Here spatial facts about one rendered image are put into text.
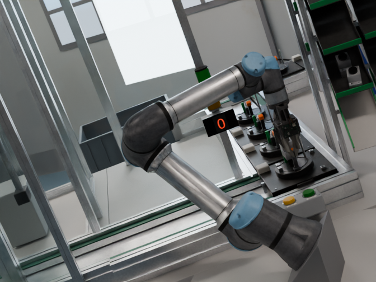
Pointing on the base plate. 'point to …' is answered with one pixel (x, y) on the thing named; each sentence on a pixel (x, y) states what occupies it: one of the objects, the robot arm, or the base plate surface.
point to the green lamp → (202, 75)
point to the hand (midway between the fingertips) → (293, 153)
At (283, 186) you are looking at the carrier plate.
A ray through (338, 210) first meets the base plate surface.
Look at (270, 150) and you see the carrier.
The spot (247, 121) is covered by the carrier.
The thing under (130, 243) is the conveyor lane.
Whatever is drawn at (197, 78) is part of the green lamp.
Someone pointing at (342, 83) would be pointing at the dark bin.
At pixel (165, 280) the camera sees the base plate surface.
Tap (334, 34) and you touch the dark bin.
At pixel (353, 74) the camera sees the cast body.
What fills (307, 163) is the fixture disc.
